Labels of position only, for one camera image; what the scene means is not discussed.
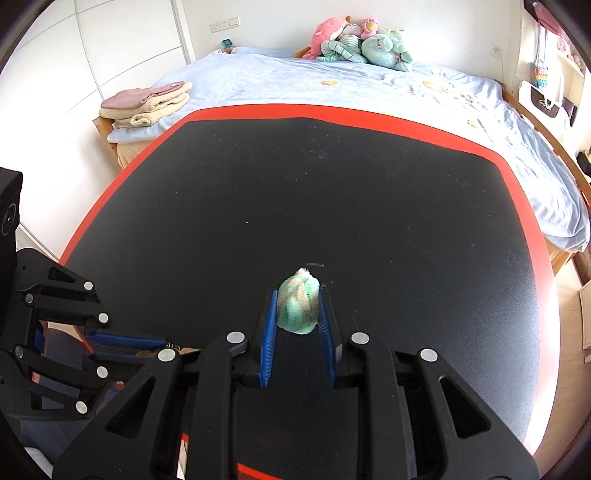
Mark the cream folded towel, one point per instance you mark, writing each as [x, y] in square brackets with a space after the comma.
[147, 115]

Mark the small blue clock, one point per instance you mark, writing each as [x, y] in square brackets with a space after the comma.
[227, 44]

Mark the white wall outlet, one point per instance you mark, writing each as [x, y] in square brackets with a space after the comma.
[226, 23]

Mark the light blue bedsheet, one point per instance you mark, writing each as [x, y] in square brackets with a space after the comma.
[323, 87]

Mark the pink plush toy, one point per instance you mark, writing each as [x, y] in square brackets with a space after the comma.
[323, 37]

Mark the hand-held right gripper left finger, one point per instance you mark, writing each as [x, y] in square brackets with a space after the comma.
[268, 341]

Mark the green bear plush toy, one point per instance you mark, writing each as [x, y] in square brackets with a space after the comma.
[383, 50]

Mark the white wardrobe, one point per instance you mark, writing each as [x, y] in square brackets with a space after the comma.
[92, 46]

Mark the wooden bed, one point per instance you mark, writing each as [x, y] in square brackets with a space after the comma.
[572, 138]

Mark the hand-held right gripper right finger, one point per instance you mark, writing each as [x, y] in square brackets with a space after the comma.
[325, 341]

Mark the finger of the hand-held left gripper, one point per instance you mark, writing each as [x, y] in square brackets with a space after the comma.
[115, 355]
[124, 340]

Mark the white wall shelf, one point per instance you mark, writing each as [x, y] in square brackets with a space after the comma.
[572, 60]

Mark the green white sock ball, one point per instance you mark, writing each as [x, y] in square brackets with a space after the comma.
[298, 300]

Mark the wooden clothespin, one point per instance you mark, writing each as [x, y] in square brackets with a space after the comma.
[187, 351]

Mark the green striped plush toy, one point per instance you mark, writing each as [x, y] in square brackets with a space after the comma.
[344, 54]

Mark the pink folded towel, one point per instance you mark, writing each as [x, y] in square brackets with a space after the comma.
[134, 96]

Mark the small pink flower plush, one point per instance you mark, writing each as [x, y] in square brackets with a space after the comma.
[369, 28]

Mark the rainbow crochet bag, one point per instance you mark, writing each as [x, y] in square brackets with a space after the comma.
[541, 76]

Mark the purple box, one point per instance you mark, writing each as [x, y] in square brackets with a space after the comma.
[571, 113]

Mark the white tote bag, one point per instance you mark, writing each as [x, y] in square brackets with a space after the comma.
[545, 108]

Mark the pink bag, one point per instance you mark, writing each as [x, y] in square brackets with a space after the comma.
[547, 16]

